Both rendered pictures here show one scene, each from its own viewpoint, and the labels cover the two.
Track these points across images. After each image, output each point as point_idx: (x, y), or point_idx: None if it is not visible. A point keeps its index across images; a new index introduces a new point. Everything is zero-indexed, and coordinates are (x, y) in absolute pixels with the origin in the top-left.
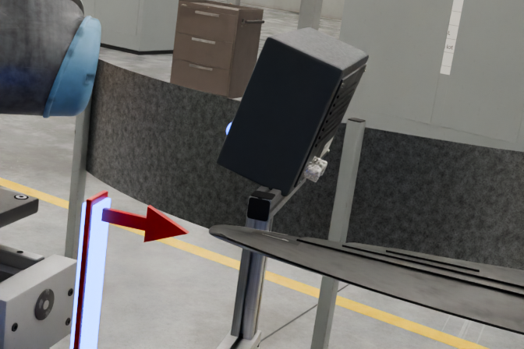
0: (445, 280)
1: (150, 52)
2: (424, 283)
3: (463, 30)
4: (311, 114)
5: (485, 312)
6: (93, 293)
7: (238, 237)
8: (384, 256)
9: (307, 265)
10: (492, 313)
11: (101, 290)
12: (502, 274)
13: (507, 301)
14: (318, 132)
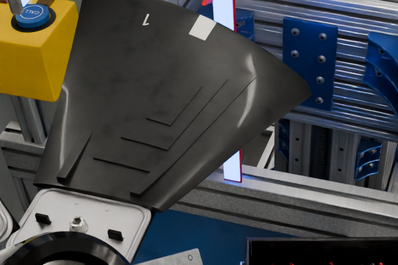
0: (119, 96)
1: None
2: (100, 81)
3: None
4: None
5: (67, 105)
6: (220, 16)
7: None
8: (157, 73)
9: (82, 23)
10: (68, 109)
11: (231, 19)
12: (148, 132)
13: (92, 122)
14: None
